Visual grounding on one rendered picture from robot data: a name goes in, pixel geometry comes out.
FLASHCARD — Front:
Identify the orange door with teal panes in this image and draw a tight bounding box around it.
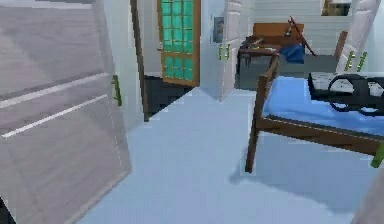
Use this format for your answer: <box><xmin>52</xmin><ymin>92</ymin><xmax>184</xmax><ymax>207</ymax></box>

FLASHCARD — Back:
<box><xmin>156</xmin><ymin>0</ymin><xmax>202</xmax><ymax>88</ymax></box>

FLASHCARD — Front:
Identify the white panelled room door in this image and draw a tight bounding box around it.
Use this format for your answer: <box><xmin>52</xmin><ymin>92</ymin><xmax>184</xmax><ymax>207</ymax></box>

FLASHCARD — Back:
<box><xmin>217</xmin><ymin>0</ymin><xmax>245</xmax><ymax>102</ymax></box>
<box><xmin>334</xmin><ymin>0</ymin><xmax>383</xmax><ymax>74</ymax></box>

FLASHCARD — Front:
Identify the dark brown desk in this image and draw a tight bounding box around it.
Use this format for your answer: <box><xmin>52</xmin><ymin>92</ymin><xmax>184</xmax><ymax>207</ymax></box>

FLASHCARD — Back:
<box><xmin>235</xmin><ymin>34</ymin><xmax>283</xmax><ymax>76</ymax></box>

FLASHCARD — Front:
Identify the brown bed with blue mattress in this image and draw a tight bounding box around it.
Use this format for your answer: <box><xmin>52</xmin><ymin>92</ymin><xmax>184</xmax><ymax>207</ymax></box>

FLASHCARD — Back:
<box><xmin>244</xmin><ymin>53</ymin><xmax>384</xmax><ymax>174</ymax></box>

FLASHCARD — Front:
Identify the orange-brown wooden board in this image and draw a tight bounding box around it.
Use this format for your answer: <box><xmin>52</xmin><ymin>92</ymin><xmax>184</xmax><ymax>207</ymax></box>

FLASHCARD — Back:
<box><xmin>252</xmin><ymin>22</ymin><xmax>305</xmax><ymax>46</ymax></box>

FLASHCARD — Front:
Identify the blue cloth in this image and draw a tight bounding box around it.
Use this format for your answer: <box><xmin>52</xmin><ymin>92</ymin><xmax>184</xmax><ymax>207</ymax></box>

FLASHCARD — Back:
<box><xmin>279</xmin><ymin>43</ymin><xmax>306</xmax><ymax>65</ymax></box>

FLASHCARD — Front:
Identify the black and white pillow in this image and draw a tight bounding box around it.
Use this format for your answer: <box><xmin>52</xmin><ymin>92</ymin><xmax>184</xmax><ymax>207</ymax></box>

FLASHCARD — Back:
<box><xmin>307</xmin><ymin>71</ymin><xmax>384</xmax><ymax>117</ymax></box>

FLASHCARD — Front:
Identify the red baseball bat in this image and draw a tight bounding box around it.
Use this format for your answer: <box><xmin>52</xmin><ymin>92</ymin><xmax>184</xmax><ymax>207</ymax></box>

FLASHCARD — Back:
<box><xmin>287</xmin><ymin>15</ymin><xmax>318</xmax><ymax>57</ymax></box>

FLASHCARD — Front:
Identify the pale grey panelled room door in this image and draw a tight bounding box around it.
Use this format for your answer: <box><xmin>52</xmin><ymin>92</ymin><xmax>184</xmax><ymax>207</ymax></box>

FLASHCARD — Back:
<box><xmin>0</xmin><ymin>0</ymin><xmax>133</xmax><ymax>224</ymax></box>

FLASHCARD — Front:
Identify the dark window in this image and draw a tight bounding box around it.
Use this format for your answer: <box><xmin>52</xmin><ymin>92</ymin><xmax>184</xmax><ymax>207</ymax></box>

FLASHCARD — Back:
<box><xmin>320</xmin><ymin>0</ymin><xmax>353</xmax><ymax>17</ymax></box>

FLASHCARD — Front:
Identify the brown wooden door post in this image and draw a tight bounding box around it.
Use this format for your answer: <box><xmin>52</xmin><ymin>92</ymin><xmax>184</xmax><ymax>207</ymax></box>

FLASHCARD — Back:
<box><xmin>129</xmin><ymin>0</ymin><xmax>151</xmax><ymax>123</ymax></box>

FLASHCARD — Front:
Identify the grey framed wall picture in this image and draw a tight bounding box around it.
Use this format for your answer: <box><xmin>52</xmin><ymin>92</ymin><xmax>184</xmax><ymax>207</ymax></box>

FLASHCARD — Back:
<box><xmin>212</xmin><ymin>15</ymin><xmax>225</xmax><ymax>45</ymax></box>

